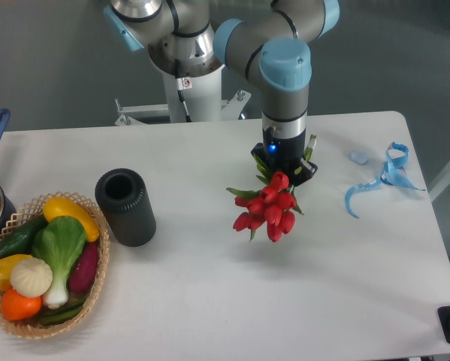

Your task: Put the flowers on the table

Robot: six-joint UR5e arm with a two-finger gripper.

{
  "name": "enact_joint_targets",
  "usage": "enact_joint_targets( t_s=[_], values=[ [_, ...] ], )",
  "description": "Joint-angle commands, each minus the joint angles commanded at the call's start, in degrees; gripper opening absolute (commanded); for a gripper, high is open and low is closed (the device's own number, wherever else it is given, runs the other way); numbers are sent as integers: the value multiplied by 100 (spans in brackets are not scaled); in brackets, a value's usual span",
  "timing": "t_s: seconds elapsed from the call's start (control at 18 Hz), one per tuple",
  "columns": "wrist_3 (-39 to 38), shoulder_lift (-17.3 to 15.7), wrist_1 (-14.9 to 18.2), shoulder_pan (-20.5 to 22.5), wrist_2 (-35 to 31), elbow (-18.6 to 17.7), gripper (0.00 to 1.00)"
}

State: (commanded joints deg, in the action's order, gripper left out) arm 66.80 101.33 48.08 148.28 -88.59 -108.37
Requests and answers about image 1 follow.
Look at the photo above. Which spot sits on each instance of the purple sweet potato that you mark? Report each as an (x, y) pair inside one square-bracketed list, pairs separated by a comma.
[(84, 272)]

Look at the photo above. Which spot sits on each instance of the green pea pods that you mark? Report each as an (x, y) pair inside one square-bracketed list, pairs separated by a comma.
[(62, 314)]

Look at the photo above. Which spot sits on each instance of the green cucumber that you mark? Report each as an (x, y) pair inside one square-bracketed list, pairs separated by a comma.
[(21, 239)]

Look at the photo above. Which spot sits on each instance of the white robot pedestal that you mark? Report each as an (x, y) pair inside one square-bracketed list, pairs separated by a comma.
[(188, 99)]

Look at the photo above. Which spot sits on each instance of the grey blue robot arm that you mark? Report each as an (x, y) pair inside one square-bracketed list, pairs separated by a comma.
[(273, 55)]

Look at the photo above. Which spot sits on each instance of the orange fruit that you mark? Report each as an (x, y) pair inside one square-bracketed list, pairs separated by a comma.
[(15, 306)]

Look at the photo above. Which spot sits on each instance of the woven wicker basket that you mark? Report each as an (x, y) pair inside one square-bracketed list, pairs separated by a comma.
[(31, 328)]

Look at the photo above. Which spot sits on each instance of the white steamed bun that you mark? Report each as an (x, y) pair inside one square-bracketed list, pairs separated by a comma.
[(31, 277)]

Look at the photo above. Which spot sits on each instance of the dark grey ribbed vase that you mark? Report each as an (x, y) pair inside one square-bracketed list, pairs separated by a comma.
[(122, 197)]

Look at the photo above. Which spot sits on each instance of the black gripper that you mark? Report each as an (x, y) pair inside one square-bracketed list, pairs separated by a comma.
[(285, 154)]

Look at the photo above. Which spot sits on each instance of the green bok choy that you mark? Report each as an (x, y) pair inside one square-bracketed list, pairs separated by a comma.
[(59, 244)]

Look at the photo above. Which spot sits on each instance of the red tulip bouquet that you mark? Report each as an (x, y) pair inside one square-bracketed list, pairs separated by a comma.
[(274, 205)]

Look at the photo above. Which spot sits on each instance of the blue ribbon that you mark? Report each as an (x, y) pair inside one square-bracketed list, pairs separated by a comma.
[(393, 174)]

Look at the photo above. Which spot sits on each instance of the yellow bell pepper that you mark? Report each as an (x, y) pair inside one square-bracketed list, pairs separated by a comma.
[(7, 264)]

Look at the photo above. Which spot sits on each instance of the small pale blue cap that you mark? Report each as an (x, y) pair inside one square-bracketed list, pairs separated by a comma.
[(358, 157)]

